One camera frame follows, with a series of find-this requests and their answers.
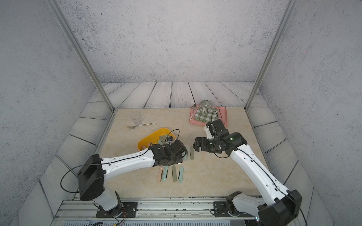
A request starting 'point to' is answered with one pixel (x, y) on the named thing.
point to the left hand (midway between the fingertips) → (182, 160)
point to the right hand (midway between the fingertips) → (201, 146)
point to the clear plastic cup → (137, 118)
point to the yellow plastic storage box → (153, 138)
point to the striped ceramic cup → (205, 107)
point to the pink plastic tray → (195, 122)
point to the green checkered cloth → (211, 116)
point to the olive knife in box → (162, 139)
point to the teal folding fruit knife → (166, 170)
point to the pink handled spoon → (193, 107)
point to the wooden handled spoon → (133, 127)
